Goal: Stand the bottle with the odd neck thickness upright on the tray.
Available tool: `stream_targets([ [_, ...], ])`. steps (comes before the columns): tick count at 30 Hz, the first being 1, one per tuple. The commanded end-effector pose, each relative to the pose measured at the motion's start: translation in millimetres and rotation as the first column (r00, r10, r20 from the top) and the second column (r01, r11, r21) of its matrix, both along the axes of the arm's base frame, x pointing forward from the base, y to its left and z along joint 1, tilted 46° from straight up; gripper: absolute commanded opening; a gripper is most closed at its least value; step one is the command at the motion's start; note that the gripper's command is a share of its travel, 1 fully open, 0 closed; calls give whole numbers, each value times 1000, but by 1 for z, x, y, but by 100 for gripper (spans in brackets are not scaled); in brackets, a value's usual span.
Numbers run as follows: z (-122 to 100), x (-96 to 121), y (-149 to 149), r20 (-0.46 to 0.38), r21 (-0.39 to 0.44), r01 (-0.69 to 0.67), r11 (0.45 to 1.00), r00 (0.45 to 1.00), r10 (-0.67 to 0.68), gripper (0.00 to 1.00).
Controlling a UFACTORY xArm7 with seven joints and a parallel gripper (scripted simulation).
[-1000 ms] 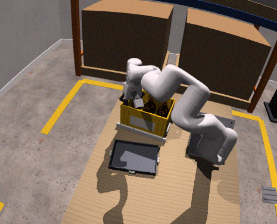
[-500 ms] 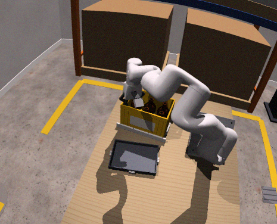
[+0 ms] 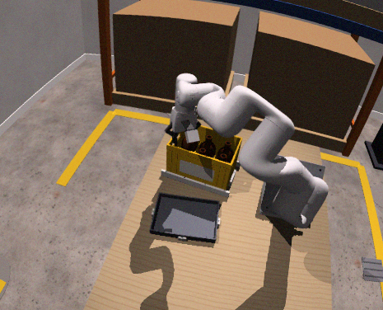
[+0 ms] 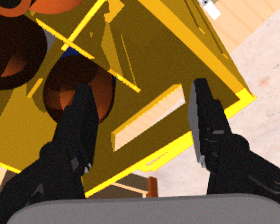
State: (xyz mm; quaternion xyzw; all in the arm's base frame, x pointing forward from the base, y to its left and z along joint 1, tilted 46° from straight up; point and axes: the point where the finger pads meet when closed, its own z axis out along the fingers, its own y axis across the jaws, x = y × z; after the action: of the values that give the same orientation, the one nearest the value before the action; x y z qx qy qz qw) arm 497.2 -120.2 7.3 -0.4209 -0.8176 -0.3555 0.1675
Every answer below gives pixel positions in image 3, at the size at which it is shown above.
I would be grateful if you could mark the brown glass bottle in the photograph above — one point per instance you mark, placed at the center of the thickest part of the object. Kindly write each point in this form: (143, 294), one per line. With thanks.
(223, 157)
(209, 146)
(226, 150)

